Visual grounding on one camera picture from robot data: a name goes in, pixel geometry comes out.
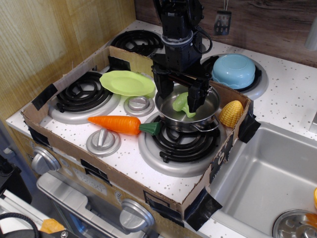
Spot orange object bottom left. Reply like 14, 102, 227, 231
40, 218, 65, 234

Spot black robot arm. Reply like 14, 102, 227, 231
151, 0, 211, 113

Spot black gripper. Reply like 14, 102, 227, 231
151, 37, 212, 113

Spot front right black burner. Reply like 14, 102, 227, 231
138, 113, 227, 178

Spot silver oven knob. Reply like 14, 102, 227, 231
119, 198, 155, 233
31, 146, 61, 175

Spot sink drain strainer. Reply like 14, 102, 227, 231
272, 209, 317, 238

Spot silver knob middle stovetop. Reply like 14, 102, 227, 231
124, 96, 155, 117

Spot cardboard fence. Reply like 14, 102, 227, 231
22, 47, 254, 236

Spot silver knob stovetop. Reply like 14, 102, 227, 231
86, 128, 121, 157
124, 96, 155, 117

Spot hanging metal spatula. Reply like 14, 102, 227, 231
213, 0, 232, 36

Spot orange toy carrot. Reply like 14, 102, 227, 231
87, 116, 161, 135

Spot silver oven knob left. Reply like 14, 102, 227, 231
31, 146, 61, 175

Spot light blue plastic bowl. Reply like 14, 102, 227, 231
211, 54, 256, 89

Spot silver knob front stovetop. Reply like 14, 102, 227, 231
86, 128, 121, 157

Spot orange toy in sink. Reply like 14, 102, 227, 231
306, 188, 317, 228

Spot light green plastic plate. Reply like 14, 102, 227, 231
100, 70, 156, 96

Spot yellow toy corn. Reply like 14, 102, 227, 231
219, 100, 244, 128

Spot green toy broccoli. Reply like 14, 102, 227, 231
172, 92, 196, 118

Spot stainless steel pot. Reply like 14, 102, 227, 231
155, 84, 220, 132

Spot silver oven door handle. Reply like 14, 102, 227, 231
37, 173, 146, 238

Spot black burner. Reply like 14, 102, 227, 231
202, 54, 268, 100
49, 71, 121, 124
107, 30, 165, 59
138, 113, 227, 178

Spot front left black burner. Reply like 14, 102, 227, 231
49, 71, 121, 124

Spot silver oven knob right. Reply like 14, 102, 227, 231
119, 198, 155, 233

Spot silver sink basin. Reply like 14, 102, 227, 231
209, 122, 317, 238

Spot back left black burner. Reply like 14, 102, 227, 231
107, 30, 165, 59

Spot back right black burner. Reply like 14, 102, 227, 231
202, 54, 268, 100

